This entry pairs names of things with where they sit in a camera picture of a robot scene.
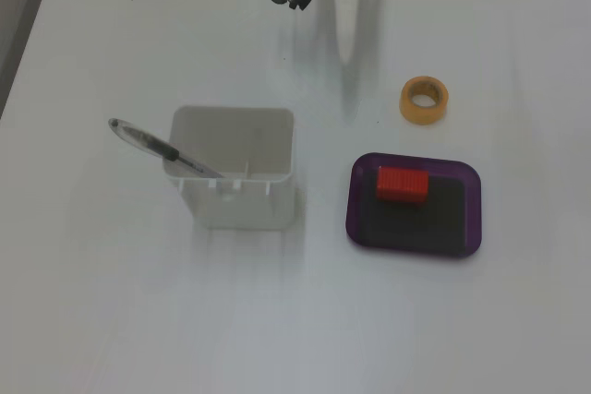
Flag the red cube block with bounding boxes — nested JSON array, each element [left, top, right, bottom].
[[375, 166, 430, 208]]

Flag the yellow tape roll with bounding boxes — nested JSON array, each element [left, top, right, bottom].
[[399, 75, 450, 125]]

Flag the white plastic container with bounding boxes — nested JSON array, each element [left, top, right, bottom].
[[162, 106, 296, 231]]

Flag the purple metal tray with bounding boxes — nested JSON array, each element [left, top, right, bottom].
[[344, 151, 484, 259]]

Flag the black pen with clear cap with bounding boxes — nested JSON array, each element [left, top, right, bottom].
[[107, 117, 226, 179]]

